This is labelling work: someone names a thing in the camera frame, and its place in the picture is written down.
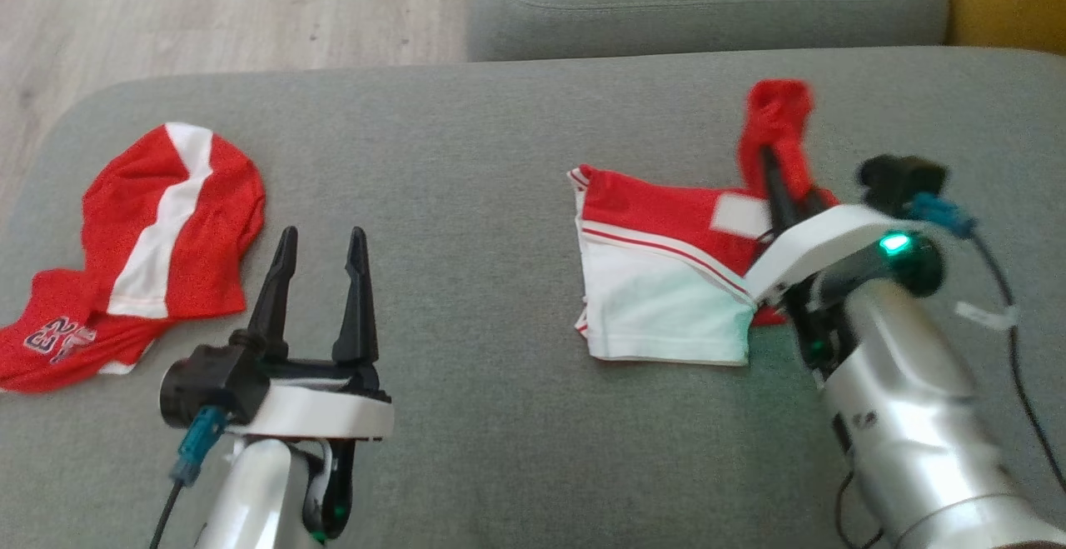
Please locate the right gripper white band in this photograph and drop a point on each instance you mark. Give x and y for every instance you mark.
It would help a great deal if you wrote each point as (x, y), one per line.
(816, 249)

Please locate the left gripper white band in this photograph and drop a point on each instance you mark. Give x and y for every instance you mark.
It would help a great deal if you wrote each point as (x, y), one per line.
(325, 416)

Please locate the red Bulls 23 jersey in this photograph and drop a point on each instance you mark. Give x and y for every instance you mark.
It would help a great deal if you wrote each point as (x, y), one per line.
(666, 299)

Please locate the red shorts with white stripes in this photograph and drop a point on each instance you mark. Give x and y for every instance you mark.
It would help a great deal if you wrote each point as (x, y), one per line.
(208, 199)

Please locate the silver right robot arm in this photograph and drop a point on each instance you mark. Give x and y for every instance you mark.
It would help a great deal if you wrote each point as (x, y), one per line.
(908, 416)

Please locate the large grey sofa seat cushion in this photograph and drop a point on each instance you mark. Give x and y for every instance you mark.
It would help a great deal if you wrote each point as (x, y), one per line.
(500, 241)

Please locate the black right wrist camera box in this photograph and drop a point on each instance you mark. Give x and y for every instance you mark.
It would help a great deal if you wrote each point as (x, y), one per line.
(899, 181)

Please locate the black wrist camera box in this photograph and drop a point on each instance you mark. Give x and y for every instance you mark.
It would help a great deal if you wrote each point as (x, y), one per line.
(899, 181)
(208, 382)

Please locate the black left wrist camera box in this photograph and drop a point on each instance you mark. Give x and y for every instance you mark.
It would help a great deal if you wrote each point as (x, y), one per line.
(208, 382)

